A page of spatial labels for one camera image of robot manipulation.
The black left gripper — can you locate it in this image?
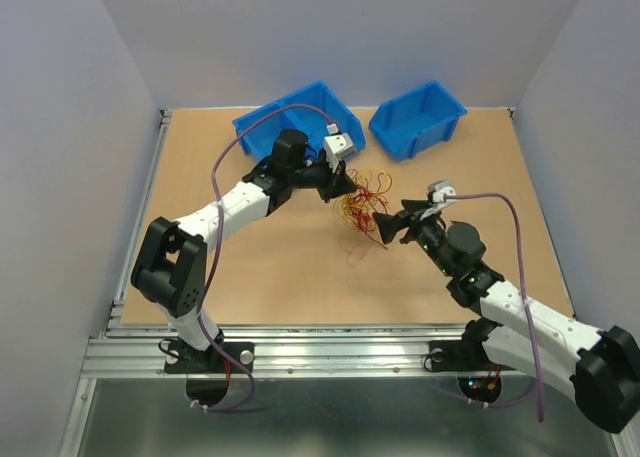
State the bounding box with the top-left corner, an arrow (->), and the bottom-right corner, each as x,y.
288,152 -> 356,203

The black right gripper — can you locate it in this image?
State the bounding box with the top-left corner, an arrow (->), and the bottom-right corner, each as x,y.
371,198 -> 455,277

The yellow thin wire bundle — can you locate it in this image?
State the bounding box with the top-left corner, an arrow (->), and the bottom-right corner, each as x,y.
337,166 -> 396,251

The red thin wire bundle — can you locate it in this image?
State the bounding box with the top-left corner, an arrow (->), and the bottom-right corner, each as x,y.
333,169 -> 396,268

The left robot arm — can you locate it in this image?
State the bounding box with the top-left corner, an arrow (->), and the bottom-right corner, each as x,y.
131,124 -> 356,371

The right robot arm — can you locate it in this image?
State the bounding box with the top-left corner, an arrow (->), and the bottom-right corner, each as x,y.
373,201 -> 639,434

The blue bin middle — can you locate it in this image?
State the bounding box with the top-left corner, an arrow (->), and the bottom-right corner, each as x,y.
279,79 -> 368,153

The blue bin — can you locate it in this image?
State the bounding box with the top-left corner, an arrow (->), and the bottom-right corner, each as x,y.
279,79 -> 368,153
369,81 -> 467,162

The blue bin right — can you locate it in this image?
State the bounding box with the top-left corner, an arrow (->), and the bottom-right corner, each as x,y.
369,81 -> 467,162

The metal sheet front panel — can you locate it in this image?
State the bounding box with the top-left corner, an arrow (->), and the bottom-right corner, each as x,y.
60,377 -> 639,456

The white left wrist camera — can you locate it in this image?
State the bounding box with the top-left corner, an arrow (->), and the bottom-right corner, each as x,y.
323,123 -> 357,172

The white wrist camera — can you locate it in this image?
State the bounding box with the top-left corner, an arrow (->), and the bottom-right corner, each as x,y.
420,180 -> 457,220
323,123 -> 357,172

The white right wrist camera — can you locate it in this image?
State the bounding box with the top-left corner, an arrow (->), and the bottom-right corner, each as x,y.
420,180 -> 457,220

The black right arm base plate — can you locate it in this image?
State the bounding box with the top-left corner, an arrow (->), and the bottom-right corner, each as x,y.
421,339 -> 497,375

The aluminium front rail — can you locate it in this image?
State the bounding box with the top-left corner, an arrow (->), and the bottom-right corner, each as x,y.
79,326 -> 616,378

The aluminium rail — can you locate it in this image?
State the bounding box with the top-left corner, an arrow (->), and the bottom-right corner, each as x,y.
79,326 -> 616,378
102,107 -> 174,338

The aluminium left side rail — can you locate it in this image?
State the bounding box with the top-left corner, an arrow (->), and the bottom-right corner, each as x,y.
102,107 -> 174,338

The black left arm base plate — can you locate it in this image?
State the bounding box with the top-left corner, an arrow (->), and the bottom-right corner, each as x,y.
158,338 -> 232,375

